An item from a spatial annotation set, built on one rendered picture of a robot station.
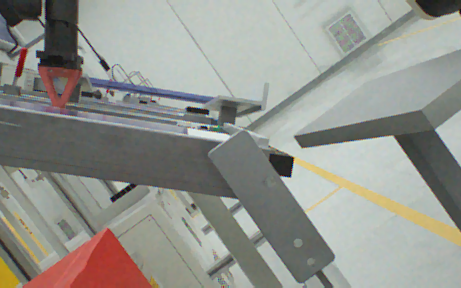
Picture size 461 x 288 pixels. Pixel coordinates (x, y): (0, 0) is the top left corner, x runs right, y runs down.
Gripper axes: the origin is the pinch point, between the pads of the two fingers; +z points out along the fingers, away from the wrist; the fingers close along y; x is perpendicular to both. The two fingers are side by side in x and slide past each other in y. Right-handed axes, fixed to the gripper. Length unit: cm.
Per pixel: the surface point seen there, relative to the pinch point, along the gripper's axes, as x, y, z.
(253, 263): 43, -39, 38
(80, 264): 17, 87, 6
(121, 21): -61, -761, -108
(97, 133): 13, 49, 2
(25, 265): -9.2, -21.1, 35.2
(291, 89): 178, -758, -32
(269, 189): 31, 54, 7
